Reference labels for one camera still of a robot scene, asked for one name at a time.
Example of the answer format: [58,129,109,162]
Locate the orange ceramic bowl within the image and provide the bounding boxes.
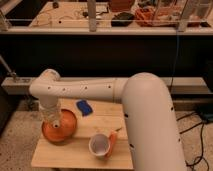
[42,109,77,143]

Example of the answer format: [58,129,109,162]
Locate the orange crate on shelf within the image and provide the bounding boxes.
[135,8,154,27]

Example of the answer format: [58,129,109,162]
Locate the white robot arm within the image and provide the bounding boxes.
[29,69,187,171]

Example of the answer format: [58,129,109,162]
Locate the black dish on shelf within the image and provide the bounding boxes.
[111,12,134,27]

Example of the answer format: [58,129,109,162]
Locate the blue hanging cable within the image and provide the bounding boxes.
[169,32,181,88]

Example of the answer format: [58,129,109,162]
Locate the black floor cable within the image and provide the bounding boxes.
[178,111,213,171]

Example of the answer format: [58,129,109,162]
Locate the white cup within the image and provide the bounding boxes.
[88,134,110,158]

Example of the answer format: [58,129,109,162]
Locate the clear plastic bottle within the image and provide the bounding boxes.
[43,112,61,128]

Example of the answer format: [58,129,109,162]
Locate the blue sponge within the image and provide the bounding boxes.
[76,100,93,116]

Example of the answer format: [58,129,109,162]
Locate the wooden board on shelf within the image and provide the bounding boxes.
[30,2,114,28]

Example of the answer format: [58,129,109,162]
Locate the small wooden table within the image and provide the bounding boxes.
[31,99,133,171]

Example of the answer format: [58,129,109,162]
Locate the orange carrot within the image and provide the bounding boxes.
[106,128,120,158]

